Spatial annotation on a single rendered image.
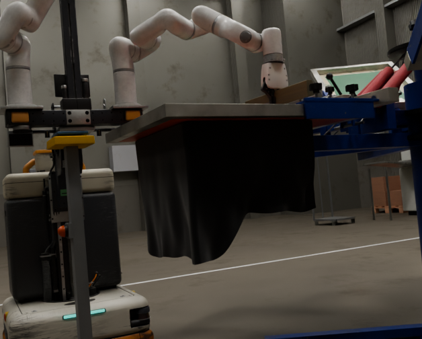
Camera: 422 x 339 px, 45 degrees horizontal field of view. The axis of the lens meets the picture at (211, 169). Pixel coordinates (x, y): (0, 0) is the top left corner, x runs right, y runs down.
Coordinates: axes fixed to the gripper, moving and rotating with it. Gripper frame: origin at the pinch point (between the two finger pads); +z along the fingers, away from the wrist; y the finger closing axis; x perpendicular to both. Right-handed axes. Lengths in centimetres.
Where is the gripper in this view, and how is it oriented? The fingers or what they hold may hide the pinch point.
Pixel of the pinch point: (276, 103)
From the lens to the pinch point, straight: 199.5
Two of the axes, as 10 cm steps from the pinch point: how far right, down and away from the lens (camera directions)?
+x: 4.7, -0.7, -8.8
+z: 0.7, 10.0, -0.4
